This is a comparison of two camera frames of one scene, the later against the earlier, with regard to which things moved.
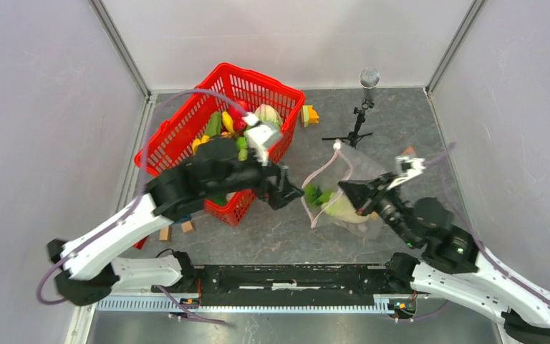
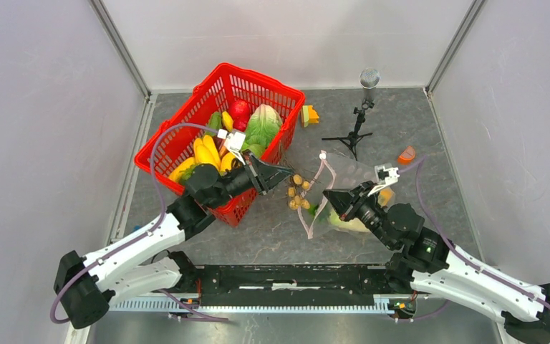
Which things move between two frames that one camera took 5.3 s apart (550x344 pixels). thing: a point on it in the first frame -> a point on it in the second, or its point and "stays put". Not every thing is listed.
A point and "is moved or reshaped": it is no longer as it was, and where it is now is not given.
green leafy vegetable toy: x=315 y=196 -> x=312 y=208
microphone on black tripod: x=369 y=78 stays put
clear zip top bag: x=325 y=202 is moved or reshaped
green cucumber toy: x=213 y=127 stays put
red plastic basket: x=170 y=144 stays put
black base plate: x=240 y=284 stays put
